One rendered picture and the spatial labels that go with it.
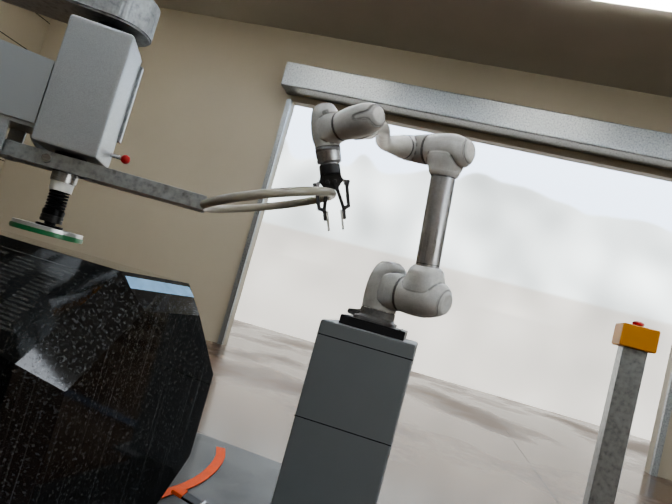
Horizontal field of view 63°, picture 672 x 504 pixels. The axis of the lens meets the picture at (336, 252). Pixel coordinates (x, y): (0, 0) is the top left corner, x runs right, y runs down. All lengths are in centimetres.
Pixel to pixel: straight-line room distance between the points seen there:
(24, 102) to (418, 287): 151
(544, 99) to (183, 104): 443
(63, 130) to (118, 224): 561
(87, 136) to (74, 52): 26
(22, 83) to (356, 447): 172
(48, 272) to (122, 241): 586
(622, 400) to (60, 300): 180
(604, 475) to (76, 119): 210
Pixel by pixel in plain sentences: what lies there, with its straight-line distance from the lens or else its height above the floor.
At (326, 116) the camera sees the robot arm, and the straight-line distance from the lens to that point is 193.
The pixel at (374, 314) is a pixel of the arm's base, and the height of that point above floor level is 87.
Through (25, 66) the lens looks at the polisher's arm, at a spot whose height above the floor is 133.
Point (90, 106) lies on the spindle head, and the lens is 193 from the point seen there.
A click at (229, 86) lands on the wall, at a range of 739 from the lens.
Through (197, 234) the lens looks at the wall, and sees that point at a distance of 698.
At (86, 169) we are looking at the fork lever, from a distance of 194.
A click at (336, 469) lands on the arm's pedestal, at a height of 25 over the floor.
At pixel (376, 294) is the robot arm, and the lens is 234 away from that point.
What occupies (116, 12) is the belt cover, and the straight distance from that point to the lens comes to 202.
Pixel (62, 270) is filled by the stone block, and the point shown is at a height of 78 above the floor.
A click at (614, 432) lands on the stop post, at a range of 220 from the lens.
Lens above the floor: 90
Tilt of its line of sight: 5 degrees up
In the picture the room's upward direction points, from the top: 15 degrees clockwise
